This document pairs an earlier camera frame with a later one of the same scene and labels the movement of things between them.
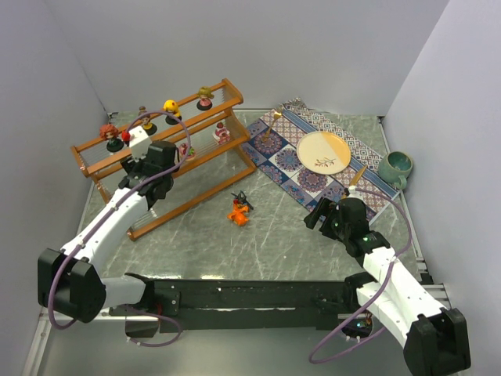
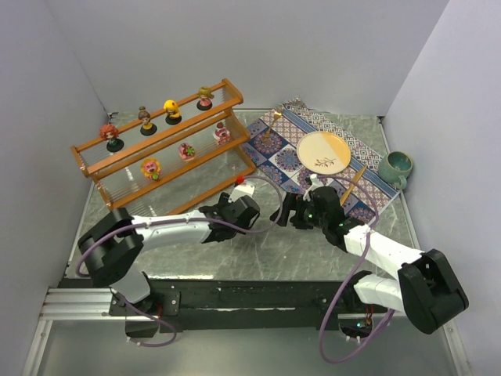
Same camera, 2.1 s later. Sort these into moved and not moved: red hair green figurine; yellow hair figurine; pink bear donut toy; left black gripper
Moved: left black gripper
Not moved: red hair green figurine; pink bear donut toy; yellow hair figurine
